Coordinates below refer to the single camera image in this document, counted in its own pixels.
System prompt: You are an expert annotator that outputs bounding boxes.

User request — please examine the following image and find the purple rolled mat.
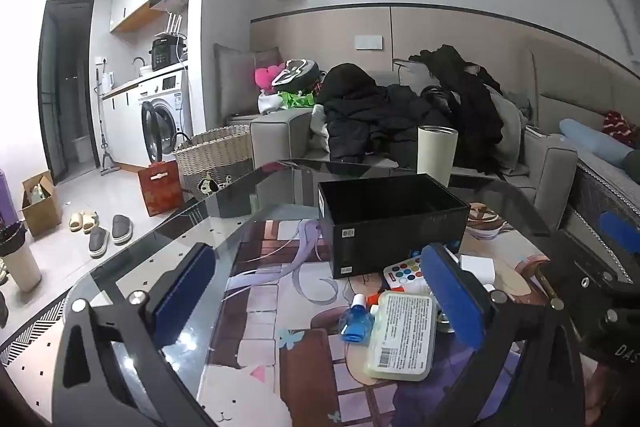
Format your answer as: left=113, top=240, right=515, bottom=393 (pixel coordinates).
left=0, top=169, right=23, bottom=228

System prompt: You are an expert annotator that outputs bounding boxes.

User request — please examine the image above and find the white bag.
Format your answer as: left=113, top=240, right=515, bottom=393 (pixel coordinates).
left=257, top=92, right=288, bottom=115

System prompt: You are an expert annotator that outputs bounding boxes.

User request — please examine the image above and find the dark phone with gold edge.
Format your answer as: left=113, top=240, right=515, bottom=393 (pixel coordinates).
left=534, top=267, right=576, bottom=308

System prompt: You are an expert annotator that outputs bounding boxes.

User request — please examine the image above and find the white tumbler cup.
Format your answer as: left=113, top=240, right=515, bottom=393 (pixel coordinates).
left=417, top=125, right=458, bottom=188

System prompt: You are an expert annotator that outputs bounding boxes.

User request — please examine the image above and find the white labelled plastic case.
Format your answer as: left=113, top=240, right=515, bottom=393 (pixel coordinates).
left=362, top=289, right=438, bottom=383

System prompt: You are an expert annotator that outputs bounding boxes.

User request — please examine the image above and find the brown cardboard box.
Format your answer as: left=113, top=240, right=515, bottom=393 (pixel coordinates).
left=21, top=170, right=63, bottom=238

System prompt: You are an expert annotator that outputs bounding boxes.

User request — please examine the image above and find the white wall cabinet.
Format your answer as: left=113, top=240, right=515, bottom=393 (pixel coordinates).
left=109, top=0, right=192, bottom=34

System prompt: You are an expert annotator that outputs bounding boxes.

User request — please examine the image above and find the white counter cabinet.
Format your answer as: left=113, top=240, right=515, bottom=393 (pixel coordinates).
left=100, top=79, right=143, bottom=168

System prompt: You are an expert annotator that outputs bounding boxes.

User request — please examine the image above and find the beige padded headboard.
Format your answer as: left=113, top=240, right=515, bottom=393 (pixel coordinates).
left=525, top=37, right=640, bottom=142

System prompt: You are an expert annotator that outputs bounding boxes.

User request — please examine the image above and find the grey slipper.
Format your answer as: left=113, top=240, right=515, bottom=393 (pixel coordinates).
left=88, top=227, right=110, bottom=258
left=111, top=214, right=133, bottom=245

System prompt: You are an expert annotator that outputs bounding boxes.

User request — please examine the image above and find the blue bolster pillow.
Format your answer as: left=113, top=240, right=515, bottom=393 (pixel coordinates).
left=559, top=118, right=636, bottom=168

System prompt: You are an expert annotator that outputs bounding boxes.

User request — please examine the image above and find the printed cartoon table mat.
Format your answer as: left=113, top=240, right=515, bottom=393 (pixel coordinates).
left=200, top=202, right=601, bottom=427

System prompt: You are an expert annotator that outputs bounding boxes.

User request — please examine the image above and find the green cloth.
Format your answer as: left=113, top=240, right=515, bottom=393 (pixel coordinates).
left=277, top=91, right=318, bottom=108

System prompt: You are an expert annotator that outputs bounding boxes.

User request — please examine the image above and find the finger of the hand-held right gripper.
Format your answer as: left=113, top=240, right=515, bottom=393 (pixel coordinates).
left=597, top=208, right=640, bottom=249
left=547, top=229, right=623, bottom=303

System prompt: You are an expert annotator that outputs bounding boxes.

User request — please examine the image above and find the black cardboard box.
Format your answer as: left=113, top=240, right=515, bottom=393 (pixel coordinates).
left=317, top=173, right=472, bottom=280

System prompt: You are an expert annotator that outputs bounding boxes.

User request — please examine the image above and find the bin with black bag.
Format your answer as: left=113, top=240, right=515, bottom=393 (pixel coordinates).
left=0, top=222, right=43, bottom=292

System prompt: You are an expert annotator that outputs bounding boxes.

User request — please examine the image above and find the grey cloth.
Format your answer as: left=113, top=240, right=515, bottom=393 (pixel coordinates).
left=487, top=84, right=528, bottom=175

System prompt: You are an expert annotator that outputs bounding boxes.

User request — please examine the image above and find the small blue bottle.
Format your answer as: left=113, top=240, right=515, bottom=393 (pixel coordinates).
left=340, top=293, right=376, bottom=342

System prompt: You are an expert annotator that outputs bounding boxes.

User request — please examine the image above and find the black puffer jacket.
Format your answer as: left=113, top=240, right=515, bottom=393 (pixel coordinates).
left=315, top=63, right=451, bottom=162

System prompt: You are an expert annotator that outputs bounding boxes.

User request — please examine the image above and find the patterned floor rug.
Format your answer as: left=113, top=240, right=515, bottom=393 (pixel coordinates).
left=0, top=292, right=71, bottom=368

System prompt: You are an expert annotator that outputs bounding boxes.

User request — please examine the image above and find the red paper bag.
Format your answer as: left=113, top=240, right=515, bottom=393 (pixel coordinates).
left=137, top=160, right=186, bottom=218

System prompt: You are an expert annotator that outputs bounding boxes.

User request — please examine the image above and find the black and white helmet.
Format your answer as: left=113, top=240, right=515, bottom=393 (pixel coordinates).
left=271, top=58, right=321, bottom=88

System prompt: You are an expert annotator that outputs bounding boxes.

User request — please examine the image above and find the white router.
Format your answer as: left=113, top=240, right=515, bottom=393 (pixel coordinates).
left=162, top=13, right=184, bottom=38

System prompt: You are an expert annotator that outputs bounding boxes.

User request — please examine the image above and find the white washing machine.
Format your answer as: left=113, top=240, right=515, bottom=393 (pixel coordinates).
left=136, top=69, right=194, bottom=168

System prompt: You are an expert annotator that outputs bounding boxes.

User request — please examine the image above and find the grey sofa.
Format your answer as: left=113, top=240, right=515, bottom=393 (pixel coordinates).
left=250, top=107, right=578, bottom=228

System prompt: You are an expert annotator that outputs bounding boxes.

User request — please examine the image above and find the mop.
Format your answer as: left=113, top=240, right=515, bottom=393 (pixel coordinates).
left=94, top=69, right=119, bottom=172

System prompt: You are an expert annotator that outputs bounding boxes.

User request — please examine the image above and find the black coat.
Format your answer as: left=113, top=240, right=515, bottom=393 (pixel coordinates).
left=407, top=44, right=506, bottom=175

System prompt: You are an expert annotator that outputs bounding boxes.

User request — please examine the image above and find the grey pillow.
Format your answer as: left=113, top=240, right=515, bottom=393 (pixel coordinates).
left=214, top=43, right=283, bottom=118

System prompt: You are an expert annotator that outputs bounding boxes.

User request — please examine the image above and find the wicker laundry basket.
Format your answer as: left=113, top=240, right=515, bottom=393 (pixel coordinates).
left=172, top=125, right=256, bottom=200

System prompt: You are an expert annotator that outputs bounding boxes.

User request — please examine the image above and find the pink plush toy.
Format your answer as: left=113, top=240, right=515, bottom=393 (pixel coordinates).
left=254, top=64, right=286, bottom=90

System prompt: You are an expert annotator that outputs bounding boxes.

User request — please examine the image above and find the red patterned cloth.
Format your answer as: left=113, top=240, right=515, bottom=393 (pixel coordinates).
left=602, top=111, right=638, bottom=136

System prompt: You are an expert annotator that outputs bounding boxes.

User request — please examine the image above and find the remote with coloured buttons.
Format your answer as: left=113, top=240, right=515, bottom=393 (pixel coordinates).
left=382, top=257, right=431, bottom=293

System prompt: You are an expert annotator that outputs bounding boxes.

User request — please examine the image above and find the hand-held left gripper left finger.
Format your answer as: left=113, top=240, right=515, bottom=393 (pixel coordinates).
left=52, top=242, right=218, bottom=427

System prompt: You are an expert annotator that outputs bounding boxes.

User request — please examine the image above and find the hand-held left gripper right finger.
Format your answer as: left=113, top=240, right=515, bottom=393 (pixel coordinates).
left=420, top=243, right=586, bottom=427

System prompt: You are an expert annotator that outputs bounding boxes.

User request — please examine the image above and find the dark glass door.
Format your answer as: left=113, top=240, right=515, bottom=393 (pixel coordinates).
left=39, top=0, right=96, bottom=185

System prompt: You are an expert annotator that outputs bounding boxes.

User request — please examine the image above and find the white charger plug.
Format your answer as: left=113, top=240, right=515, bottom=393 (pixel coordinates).
left=459, top=254, right=497, bottom=287

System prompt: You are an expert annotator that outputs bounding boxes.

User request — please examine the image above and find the glue bottle with orange cap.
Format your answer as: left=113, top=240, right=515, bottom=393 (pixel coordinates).
left=366, top=283, right=432, bottom=309

